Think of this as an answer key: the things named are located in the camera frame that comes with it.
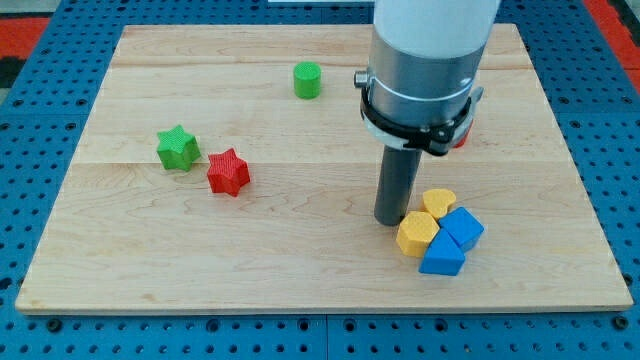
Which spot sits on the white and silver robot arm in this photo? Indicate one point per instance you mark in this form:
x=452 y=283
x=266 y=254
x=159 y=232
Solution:
x=417 y=91

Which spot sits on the red star block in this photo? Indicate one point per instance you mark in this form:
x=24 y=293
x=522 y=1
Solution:
x=227 y=173

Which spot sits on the green star block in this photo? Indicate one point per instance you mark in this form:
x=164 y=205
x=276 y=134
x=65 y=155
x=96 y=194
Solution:
x=177 y=149

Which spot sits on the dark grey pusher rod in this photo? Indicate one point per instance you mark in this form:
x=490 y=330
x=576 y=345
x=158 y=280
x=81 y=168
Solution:
x=396 y=179

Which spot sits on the wooden board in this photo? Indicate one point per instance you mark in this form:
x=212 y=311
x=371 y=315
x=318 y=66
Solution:
x=128 y=237

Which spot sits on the green cylinder block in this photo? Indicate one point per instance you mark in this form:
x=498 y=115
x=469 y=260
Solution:
x=307 y=80

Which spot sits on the yellow hexagon block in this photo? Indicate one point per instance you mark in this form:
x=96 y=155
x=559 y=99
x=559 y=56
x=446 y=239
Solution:
x=415 y=233

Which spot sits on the yellow heart block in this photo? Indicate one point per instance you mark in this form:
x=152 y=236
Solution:
x=437 y=202

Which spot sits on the blue triangle block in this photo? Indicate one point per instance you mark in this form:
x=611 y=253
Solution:
x=443 y=256

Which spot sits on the blue cube block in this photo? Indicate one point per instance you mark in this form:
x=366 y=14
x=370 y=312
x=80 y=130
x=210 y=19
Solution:
x=464 y=228

